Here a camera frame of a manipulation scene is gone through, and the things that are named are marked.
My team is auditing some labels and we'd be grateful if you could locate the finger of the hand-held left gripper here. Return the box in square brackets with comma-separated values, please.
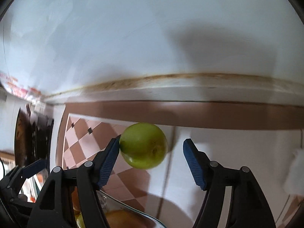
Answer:
[9, 158, 48, 183]

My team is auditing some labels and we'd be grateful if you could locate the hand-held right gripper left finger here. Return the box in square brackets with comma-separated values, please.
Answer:
[27, 135, 120, 228]

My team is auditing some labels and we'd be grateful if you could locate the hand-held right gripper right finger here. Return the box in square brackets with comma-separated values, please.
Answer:
[182, 138, 277, 228]

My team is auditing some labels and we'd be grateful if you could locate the floral oval plate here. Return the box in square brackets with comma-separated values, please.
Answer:
[71, 188, 167, 228]

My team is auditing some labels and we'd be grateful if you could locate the bright green apple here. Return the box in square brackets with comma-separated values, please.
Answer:
[119, 123, 168, 170]

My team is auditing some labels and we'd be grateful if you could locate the orange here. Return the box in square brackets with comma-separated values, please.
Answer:
[71, 188, 81, 213]
[104, 209, 156, 228]

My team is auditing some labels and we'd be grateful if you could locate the yellow pear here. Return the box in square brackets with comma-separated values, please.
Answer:
[76, 212, 86, 228]

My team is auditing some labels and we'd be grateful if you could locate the black gas stove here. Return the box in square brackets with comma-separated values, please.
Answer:
[25, 103, 55, 169]

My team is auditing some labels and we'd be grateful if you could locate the brown checkered table mat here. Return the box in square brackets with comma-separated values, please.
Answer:
[51, 101, 304, 228]

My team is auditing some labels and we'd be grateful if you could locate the colourful wall sticker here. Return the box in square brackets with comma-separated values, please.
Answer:
[0, 72, 48, 105]

